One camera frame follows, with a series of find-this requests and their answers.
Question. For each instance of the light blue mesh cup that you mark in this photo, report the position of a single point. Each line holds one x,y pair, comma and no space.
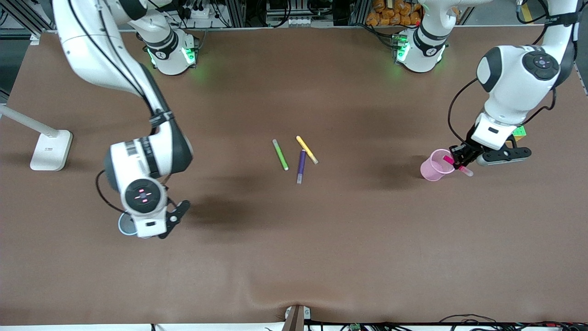
124,226

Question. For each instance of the green marker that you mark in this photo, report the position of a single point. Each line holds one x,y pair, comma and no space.
280,154

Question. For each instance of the white stand with pole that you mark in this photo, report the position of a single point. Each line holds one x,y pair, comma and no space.
48,156

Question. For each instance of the colourful puzzle cube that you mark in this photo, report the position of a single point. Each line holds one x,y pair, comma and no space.
521,133

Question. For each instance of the purple marker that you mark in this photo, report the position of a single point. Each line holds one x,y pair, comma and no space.
301,165

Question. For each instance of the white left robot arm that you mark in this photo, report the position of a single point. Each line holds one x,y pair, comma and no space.
505,92

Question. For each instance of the bag of orange snacks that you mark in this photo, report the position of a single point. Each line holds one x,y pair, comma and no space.
390,14

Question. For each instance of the aluminium frame post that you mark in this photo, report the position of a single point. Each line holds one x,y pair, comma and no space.
23,16

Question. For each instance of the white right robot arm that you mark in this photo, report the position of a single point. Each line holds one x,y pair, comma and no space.
92,46

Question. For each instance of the pink marker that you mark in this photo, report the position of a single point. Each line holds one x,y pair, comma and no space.
465,171

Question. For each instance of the yellow marker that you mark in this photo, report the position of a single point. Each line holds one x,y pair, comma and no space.
306,149

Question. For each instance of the white power strip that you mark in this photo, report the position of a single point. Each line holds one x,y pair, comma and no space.
197,13

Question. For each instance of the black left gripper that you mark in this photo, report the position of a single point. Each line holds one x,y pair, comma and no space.
464,151

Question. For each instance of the pink mesh cup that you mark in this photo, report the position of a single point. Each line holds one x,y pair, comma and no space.
432,172

